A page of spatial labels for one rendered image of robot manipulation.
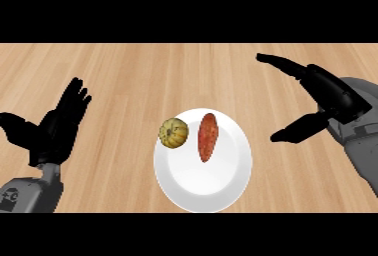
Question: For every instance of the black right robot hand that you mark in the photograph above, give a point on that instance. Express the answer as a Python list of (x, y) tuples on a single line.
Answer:
[(328, 96)]

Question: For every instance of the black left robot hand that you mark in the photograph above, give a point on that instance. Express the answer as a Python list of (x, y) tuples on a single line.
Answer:
[(55, 133)]

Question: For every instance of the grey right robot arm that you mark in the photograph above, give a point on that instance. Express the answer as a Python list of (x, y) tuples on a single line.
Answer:
[(362, 140)]

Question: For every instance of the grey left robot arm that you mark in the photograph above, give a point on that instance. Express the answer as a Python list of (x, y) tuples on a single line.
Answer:
[(34, 191)]

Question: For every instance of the orange sweet potato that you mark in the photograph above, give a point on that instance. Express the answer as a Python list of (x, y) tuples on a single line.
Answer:
[(207, 137)]

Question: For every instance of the white oval plate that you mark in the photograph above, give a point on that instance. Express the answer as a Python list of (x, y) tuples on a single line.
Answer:
[(203, 166)]

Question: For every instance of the yellow-green squash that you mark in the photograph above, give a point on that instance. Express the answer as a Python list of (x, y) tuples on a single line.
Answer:
[(173, 133)]

